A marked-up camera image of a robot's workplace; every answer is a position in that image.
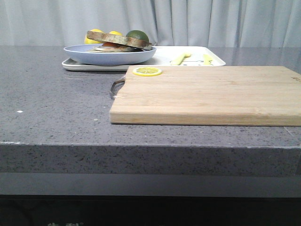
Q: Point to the green lime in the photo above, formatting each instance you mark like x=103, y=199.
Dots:
x=137, y=34

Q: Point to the right yellow lemon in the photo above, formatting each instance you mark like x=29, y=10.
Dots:
x=115, y=33

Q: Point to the fried egg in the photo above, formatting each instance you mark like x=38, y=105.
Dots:
x=108, y=46

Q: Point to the wooden cutting board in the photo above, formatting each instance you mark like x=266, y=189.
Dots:
x=211, y=95

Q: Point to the white rectangular tray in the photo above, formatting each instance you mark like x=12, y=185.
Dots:
x=164, y=55

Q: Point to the light blue round plate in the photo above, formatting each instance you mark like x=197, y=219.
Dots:
x=83, y=54

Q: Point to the light grey curtain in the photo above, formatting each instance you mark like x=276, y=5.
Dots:
x=211, y=23

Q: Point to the left yellow lemon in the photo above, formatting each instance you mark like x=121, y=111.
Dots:
x=90, y=41

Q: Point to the yellow lemon slice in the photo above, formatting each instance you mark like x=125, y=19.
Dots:
x=147, y=71

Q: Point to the metal cutting board handle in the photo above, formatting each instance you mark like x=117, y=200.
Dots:
x=115, y=87

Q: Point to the bread slice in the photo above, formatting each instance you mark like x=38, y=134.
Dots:
x=117, y=39
x=121, y=48

